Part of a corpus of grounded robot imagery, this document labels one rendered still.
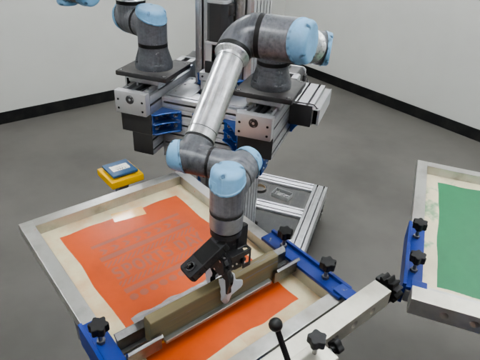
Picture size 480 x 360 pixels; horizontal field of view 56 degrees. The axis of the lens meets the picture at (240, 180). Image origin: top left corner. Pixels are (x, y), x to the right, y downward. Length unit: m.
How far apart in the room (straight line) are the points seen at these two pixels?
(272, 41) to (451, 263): 0.83
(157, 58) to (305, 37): 0.81
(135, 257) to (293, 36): 0.75
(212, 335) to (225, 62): 0.67
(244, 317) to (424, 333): 1.58
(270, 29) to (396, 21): 3.99
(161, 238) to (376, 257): 1.82
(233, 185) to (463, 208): 1.06
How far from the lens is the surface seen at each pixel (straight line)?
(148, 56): 1.85
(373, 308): 1.19
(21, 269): 2.91
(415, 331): 2.62
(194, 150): 1.05
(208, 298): 1.10
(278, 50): 1.20
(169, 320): 1.07
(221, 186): 0.92
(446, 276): 1.45
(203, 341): 1.13
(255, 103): 1.69
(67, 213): 1.51
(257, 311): 1.20
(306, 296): 1.25
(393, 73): 5.21
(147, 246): 1.39
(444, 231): 1.63
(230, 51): 1.20
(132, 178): 1.73
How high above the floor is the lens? 1.84
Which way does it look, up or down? 32 degrees down
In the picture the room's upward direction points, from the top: 3 degrees clockwise
